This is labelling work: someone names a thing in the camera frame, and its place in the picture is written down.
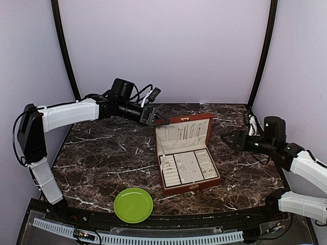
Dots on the jewelry tray brown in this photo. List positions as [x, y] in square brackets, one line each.
[187, 168]

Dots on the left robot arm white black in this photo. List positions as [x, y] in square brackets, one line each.
[31, 126]

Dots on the green plate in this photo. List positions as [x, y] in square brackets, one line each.
[133, 205]

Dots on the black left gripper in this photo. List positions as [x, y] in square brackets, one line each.
[148, 116]

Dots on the left black frame post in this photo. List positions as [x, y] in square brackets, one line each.
[64, 50]

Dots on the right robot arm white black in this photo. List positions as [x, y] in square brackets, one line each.
[292, 158]

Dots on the brown jewelry box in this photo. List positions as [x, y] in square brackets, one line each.
[183, 134]

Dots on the right black frame post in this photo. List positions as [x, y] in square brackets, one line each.
[264, 53]

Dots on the white slotted cable duct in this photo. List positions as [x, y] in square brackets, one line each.
[121, 236]

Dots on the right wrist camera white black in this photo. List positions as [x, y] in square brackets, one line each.
[250, 120]

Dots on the black frame post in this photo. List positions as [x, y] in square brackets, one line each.
[264, 53]
[64, 50]

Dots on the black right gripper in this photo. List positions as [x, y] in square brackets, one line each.
[238, 133]

